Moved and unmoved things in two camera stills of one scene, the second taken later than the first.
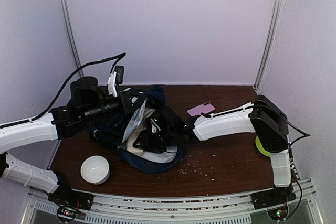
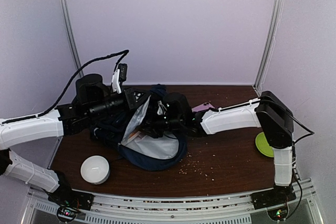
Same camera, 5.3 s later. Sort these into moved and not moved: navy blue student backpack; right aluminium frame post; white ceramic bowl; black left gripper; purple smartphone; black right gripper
Moved: navy blue student backpack; black right gripper
Not moved: purple smartphone; black left gripper; white ceramic bowl; right aluminium frame post
